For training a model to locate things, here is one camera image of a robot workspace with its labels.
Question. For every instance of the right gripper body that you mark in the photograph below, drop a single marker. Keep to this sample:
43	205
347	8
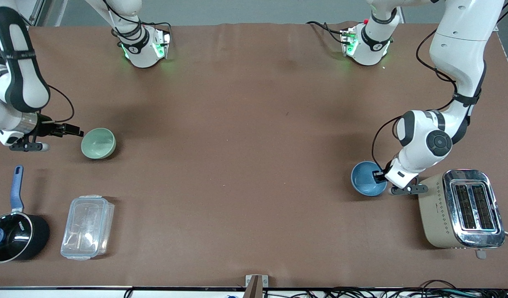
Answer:
45	128

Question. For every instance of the blue ceramic bowl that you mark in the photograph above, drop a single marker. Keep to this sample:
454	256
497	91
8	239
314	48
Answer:
363	180

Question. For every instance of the green ceramic bowl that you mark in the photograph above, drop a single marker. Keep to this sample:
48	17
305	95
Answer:
98	143

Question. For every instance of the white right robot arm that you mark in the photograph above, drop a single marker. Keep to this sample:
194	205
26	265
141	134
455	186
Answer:
20	49

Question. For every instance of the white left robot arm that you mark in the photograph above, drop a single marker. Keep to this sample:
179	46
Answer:
456	41

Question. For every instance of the beige and chrome toaster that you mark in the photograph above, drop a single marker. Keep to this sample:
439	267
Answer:
440	215

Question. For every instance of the clear plastic food container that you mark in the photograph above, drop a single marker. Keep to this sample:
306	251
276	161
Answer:
87	227

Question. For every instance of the brown wooden bar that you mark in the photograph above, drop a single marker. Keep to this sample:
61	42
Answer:
254	287

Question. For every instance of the aluminium frame profile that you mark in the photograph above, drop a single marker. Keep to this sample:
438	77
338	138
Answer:
46	12

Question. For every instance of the metal table edge bracket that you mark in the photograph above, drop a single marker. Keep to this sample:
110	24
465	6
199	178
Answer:
265	281

